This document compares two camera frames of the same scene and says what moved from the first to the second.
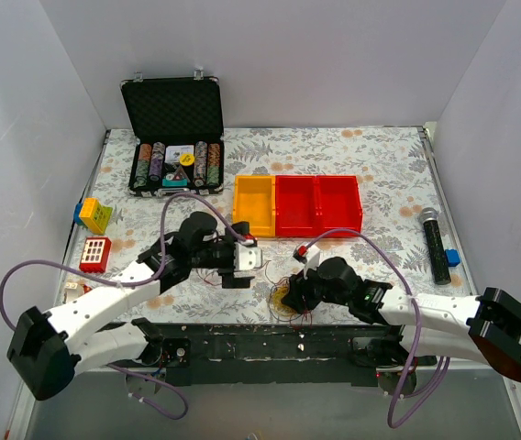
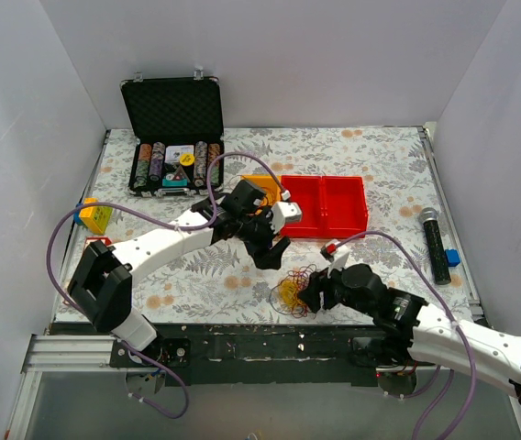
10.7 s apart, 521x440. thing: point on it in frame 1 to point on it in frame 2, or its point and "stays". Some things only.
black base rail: (271, 355) stays
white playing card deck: (173, 152) stays
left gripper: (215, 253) to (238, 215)
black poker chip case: (179, 131) stays
